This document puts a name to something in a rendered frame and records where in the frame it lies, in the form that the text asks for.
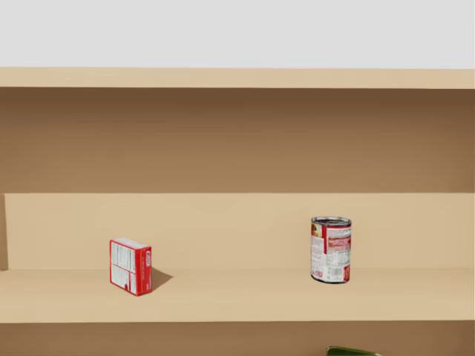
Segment pale wooden shelf unit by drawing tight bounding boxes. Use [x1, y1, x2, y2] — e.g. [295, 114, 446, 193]
[0, 66, 475, 356]

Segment red and white can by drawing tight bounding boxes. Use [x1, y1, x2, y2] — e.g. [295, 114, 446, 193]
[309, 216, 353, 285]

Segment green and blue rectangular can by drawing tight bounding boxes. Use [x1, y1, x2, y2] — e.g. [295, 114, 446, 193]
[326, 345, 384, 356]

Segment red and white carton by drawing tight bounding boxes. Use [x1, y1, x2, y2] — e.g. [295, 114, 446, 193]
[108, 237, 153, 297]

